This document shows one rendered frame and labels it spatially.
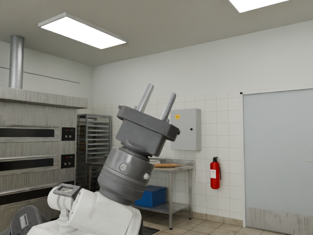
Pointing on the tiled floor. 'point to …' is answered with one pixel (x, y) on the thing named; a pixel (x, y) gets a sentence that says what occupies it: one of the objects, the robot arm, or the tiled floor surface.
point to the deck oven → (35, 148)
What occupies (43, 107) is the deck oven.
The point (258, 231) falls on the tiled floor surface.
